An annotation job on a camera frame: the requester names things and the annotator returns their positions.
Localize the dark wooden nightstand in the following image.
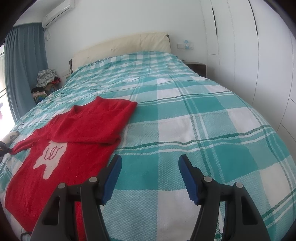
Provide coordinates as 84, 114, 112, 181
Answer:
184, 61, 207, 77

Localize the teal plaid bed cover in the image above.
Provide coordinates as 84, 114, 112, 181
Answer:
1, 52, 295, 240

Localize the white air conditioner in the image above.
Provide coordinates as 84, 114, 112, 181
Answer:
42, 0, 75, 29

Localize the blue curtain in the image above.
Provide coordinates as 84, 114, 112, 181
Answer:
4, 23, 48, 122

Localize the pile of clothes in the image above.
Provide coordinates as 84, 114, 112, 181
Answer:
31, 69, 61, 104

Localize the patterned cushion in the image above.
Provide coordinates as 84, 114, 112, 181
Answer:
1, 131, 20, 147

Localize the red knit sweater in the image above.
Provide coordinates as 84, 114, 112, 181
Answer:
4, 97, 137, 240

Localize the cream padded headboard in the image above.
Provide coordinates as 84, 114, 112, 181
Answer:
69, 32, 171, 73

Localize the white wardrobe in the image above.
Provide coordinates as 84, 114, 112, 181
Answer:
200, 0, 296, 144

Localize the wall switch panel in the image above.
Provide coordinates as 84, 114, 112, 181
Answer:
177, 40, 194, 50

